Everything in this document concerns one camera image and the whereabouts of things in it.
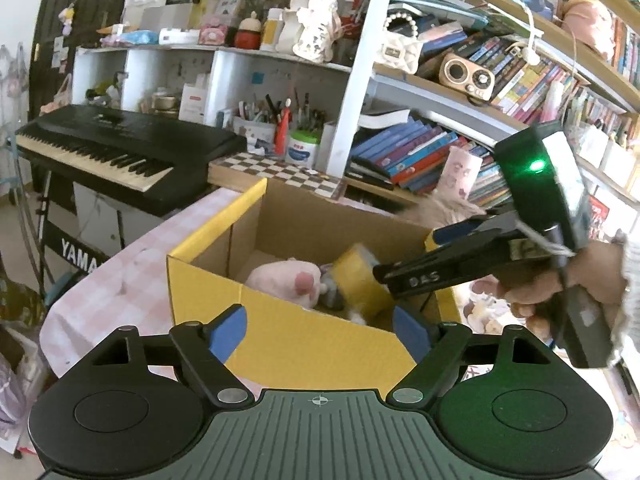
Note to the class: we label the fluffy cream cat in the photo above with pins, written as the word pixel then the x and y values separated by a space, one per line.
pixel 445 210

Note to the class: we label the red slim bottle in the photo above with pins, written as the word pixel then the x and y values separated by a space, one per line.
pixel 281 132

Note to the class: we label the white bookshelf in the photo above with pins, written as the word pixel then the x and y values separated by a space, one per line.
pixel 350 110

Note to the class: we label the yellow cardboard box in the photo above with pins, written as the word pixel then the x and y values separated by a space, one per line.
pixel 310 340

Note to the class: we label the white quilted purse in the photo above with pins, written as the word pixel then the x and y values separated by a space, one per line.
pixel 402 50

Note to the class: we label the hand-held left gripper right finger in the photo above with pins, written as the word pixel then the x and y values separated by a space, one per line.
pixel 411 332

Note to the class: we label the pink plush toy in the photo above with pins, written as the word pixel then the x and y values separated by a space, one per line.
pixel 275 280

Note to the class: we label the wooden retro radio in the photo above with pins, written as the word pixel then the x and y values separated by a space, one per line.
pixel 467 76

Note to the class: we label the red round doll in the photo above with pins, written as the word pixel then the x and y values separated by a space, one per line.
pixel 248 35

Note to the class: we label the black keyboard stand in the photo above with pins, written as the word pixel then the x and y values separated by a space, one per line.
pixel 75 245

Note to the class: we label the yellow tape roll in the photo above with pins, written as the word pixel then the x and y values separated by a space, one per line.
pixel 357 270

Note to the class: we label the small pink box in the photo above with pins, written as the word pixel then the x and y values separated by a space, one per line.
pixel 212 34

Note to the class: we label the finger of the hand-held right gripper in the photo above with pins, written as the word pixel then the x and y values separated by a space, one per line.
pixel 450 275
pixel 452 235

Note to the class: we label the row of leaning books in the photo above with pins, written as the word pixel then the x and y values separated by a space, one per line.
pixel 400 155

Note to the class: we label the white ceramic figurine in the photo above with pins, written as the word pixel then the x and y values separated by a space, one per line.
pixel 315 30

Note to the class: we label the black electronic keyboard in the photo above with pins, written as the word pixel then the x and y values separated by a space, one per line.
pixel 125 145

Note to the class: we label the shelf of upright books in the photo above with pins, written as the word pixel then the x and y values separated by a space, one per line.
pixel 525 80

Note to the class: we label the wooden chessboard box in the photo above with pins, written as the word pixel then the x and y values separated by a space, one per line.
pixel 280 172

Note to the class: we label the pen holder with pens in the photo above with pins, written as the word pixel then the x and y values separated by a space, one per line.
pixel 255 122

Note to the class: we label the pink printed cup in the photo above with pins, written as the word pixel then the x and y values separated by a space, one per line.
pixel 460 172

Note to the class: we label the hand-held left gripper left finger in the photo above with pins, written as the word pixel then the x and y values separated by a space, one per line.
pixel 227 332

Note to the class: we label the small grey toy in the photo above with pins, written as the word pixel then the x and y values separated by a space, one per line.
pixel 331 290

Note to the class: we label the white jar green lid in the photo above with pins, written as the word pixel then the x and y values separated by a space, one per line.
pixel 302 150

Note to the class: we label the person's right hand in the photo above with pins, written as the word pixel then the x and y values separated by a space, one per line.
pixel 600 275

